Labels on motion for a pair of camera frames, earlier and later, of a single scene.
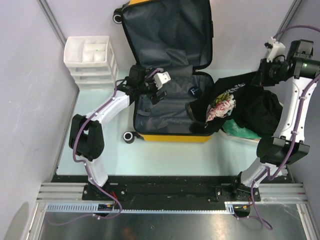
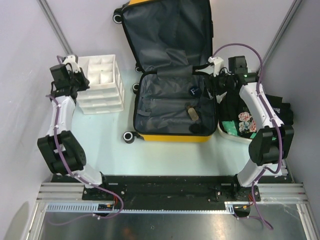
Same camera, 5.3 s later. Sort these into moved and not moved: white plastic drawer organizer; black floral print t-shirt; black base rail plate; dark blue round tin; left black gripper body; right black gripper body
Moved: right black gripper body; black floral print t-shirt; left black gripper body; white plastic drawer organizer
Not moved: black base rail plate; dark blue round tin
